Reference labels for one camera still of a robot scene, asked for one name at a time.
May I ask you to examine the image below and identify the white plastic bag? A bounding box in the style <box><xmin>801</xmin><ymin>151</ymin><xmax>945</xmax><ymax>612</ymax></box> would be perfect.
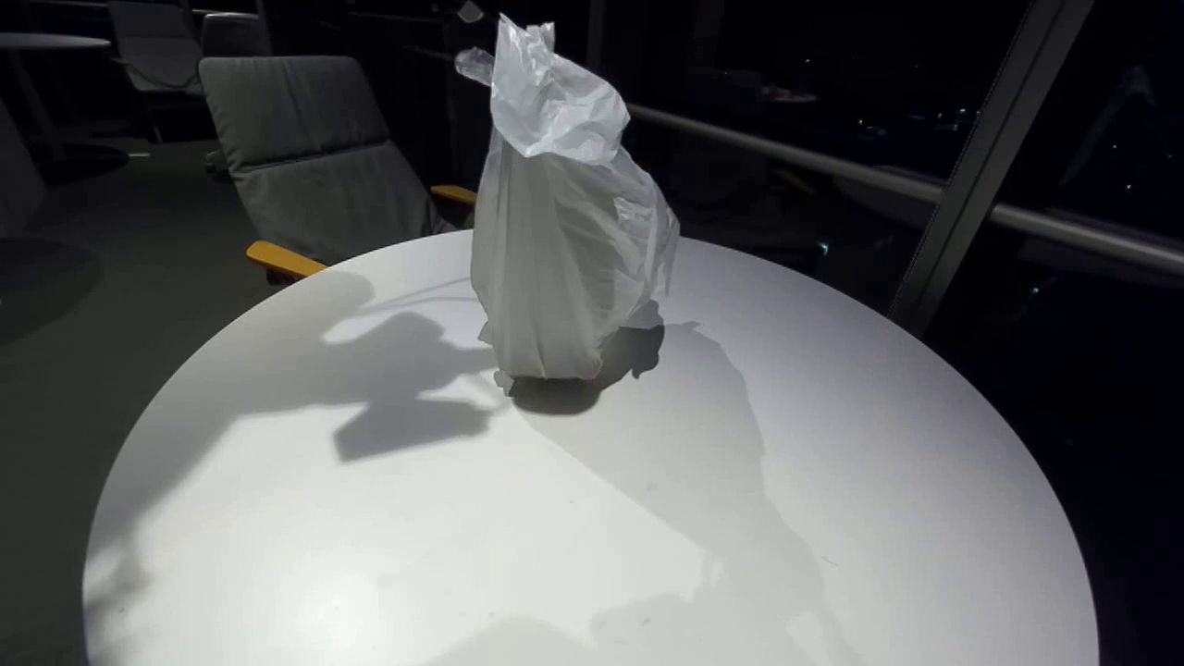
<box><xmin>452</xmin><ymin>8</ymin><xmax>685</xmax><ymax>389</ymax></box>

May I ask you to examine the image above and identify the grey metal railing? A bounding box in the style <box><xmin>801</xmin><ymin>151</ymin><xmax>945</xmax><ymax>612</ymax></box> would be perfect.
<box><xmin>411</xmin><ymin>44</ymin><xmax>1184</xmax><ymax>283</ymax></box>

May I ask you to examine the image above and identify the grey cushioned wooden armchair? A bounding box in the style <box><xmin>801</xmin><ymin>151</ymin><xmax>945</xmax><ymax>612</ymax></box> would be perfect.
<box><xmin>198</xmin><ymin>51</ymin><xmax>481</xmax><ymax>285</ymax></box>

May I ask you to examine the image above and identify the round dark side table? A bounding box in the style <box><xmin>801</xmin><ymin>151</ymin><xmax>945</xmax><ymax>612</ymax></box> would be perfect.
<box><xmin>0</xmin><ymin>29</ymin><xmax>115</xmax><ymax>158</ymax></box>

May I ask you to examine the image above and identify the dark thin window post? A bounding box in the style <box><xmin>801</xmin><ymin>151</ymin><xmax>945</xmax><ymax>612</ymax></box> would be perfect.
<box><xmin>576</xmin><ymin>0</ymin><xmax>610</xmax><ymax>106</ymax></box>

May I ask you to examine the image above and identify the light grey window post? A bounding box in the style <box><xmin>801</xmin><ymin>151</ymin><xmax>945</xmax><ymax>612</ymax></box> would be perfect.
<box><xmin>885</xmin><ymin>0</ymin><xmax>1098</xmax><ymax>336</ymax></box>

